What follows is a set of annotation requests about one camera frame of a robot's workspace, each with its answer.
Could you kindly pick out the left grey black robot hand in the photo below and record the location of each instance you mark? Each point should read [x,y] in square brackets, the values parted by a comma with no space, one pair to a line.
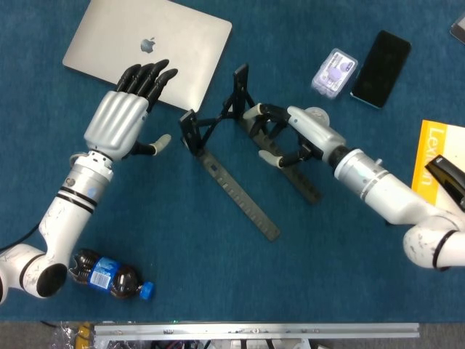
[112,123]

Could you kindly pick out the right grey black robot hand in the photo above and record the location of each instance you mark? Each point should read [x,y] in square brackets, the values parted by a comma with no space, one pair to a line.
[319,136]

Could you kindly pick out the black folding laptop stand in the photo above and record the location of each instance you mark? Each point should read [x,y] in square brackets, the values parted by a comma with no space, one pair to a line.
[254,214]

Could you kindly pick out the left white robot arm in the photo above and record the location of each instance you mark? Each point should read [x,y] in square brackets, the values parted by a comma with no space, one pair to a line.
[65,214]

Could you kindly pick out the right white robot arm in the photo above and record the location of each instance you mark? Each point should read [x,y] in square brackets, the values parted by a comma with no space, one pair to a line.
[381,189]

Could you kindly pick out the silver Apple laptop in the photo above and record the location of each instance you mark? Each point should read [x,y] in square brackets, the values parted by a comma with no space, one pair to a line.
[109,43]

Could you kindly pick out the clear round jar of clips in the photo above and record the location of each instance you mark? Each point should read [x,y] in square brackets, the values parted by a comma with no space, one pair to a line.
[321,115]

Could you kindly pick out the clear box with purple print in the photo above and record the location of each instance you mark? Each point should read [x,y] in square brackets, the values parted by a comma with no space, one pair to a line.
[334,74]

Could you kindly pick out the black smartphone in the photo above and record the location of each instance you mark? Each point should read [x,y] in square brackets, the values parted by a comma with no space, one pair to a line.
[381,69]

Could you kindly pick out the yellow white Lexicon book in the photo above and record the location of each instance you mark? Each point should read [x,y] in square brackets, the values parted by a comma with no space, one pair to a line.
[428,160]

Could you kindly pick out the black stapler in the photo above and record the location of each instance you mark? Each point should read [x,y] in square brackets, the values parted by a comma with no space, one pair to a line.
[447,178]

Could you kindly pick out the cola bottle with blue label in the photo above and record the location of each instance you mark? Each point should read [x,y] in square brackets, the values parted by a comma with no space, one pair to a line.
[109,274]

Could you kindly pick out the blue felt table cover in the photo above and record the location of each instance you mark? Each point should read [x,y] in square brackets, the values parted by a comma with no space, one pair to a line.
[218,291]

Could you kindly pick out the yellow plastic part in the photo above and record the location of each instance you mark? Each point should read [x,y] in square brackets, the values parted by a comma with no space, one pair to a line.
[83,332]

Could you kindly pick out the clear plastic bag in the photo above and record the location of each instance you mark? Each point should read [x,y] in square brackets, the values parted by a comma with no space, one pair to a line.
[63,336]

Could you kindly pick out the aluminium profile rail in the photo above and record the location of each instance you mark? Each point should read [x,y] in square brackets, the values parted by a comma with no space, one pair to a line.
[254,332]

